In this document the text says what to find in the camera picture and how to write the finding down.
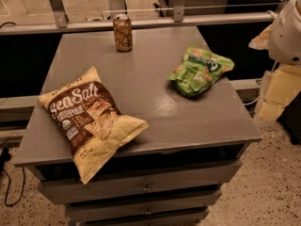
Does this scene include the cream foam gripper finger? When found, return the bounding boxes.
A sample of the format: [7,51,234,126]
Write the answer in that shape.
[248,25,271,50]

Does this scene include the orange soda can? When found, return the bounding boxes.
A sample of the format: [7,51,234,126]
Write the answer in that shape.
[113,14,133,52]

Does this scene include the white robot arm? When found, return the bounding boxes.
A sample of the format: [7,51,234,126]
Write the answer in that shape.
[248,0,301,65]

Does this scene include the green snack bag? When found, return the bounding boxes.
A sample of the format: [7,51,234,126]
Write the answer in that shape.
[168,45,234,97]

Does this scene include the grey drawer cabinet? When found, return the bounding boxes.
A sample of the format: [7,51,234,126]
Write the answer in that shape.
[14,26,261,226]

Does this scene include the sea salt chips bag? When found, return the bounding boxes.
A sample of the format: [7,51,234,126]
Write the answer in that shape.
[39,67,149,184]

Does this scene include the white cable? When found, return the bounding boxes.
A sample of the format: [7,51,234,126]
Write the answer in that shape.
[243,59,278,106]

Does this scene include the metal guard rail frame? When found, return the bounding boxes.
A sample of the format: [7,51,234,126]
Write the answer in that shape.
[0,0,289,35]

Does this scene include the black floor cable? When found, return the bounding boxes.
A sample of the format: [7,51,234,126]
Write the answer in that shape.
[0,137,26,208]

